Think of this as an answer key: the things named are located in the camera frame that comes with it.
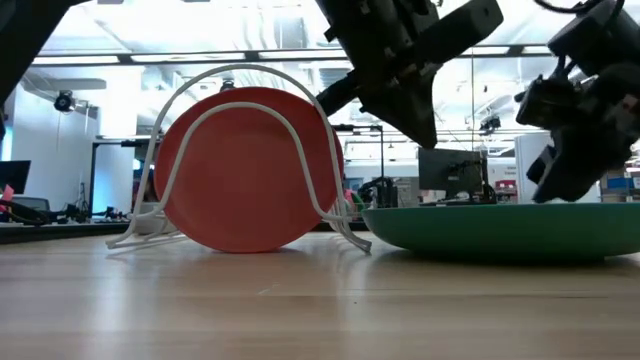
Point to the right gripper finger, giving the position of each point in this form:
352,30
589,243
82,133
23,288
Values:
575,170
540,165

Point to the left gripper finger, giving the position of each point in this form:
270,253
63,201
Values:
390,100
465,27

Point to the large green plate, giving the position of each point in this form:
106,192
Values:
500,232

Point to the plain orange plate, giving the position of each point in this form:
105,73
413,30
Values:
240,175

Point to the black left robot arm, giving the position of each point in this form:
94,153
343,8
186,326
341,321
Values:
25,35

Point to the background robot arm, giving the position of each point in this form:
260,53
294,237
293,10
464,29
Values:
75,215
380,190

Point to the white pillar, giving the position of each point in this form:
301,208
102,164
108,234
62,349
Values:
525,165

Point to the blue bin shelf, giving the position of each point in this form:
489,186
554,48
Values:
620,183

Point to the large black monitor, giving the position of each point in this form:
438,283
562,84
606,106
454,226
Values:
450,170

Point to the person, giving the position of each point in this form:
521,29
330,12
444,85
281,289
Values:
348,194

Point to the grey white timer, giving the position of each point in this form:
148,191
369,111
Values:
145,225

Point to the small dark screen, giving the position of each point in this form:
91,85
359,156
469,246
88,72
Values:
14,175

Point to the black gantry frame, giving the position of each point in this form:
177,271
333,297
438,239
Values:
93,180
382,150

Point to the black ceiling camera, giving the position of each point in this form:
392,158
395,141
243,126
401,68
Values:
490,124
64,101
227,85

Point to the black aluminium table frame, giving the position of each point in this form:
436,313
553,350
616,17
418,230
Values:
50,232

